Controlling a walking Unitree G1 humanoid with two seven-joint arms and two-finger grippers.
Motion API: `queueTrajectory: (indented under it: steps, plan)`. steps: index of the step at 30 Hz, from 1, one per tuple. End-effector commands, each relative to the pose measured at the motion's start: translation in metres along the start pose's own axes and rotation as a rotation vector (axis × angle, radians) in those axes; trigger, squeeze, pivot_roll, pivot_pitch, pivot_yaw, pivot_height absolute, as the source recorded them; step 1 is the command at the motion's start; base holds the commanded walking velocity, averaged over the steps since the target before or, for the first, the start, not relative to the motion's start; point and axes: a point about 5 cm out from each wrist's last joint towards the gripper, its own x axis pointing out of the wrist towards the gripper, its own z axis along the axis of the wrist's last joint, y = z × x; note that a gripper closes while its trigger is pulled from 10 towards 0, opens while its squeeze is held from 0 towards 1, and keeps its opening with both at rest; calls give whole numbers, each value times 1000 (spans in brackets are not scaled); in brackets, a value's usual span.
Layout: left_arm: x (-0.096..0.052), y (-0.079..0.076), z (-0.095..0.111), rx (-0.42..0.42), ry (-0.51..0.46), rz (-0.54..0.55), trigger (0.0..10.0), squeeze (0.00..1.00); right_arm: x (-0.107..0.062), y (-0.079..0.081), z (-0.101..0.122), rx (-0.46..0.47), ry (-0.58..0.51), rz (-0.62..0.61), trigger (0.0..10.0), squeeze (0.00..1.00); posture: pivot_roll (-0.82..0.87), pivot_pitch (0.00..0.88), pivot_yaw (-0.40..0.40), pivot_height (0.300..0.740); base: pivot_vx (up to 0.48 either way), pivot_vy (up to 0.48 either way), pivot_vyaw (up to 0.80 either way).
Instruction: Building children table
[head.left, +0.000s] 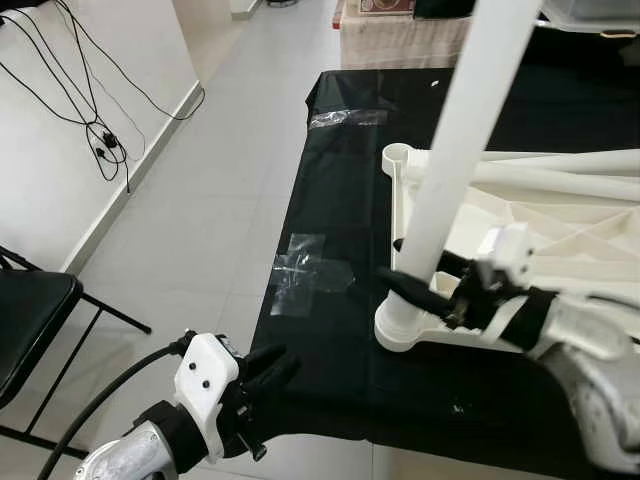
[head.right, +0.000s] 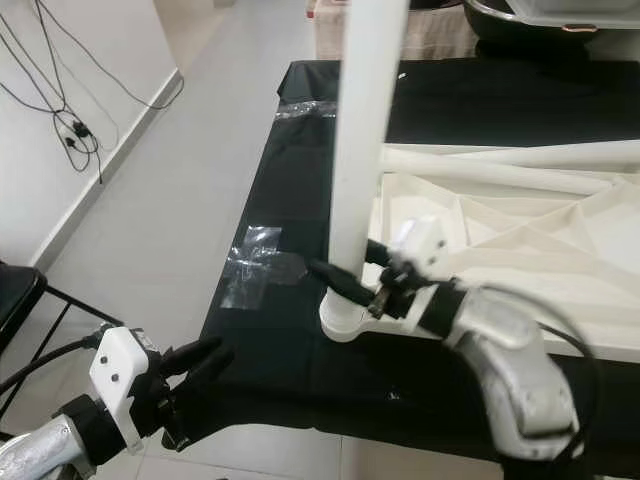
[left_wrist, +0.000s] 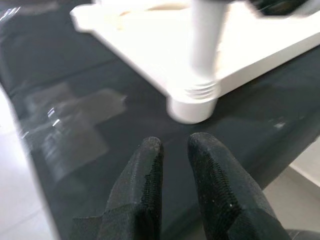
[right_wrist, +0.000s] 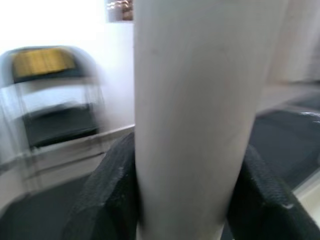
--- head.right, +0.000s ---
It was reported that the large clear tape patch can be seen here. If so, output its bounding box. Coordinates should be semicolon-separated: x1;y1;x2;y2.
220;225;306;311

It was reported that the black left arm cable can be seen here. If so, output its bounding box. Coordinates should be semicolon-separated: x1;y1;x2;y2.
0;335;103;396

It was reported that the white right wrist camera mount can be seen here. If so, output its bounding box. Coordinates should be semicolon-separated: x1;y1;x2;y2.
390;215;453;323

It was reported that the beige patterned bench cloth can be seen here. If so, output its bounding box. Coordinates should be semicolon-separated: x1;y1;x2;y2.
310;0;476;61

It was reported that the black table cloth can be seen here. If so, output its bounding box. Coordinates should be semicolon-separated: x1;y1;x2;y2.
198;60;640;471

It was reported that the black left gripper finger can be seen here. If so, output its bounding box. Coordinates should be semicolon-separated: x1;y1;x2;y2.
175;347;237;398
160;336;224;373

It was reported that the thin black wall cable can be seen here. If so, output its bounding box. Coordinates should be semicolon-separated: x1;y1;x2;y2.
0;0;186;186

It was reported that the black round bowl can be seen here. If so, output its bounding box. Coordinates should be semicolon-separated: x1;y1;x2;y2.
465;0;606;47

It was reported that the narrow clear tape strip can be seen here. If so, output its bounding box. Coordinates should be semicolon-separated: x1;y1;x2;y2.
275;100;336;121

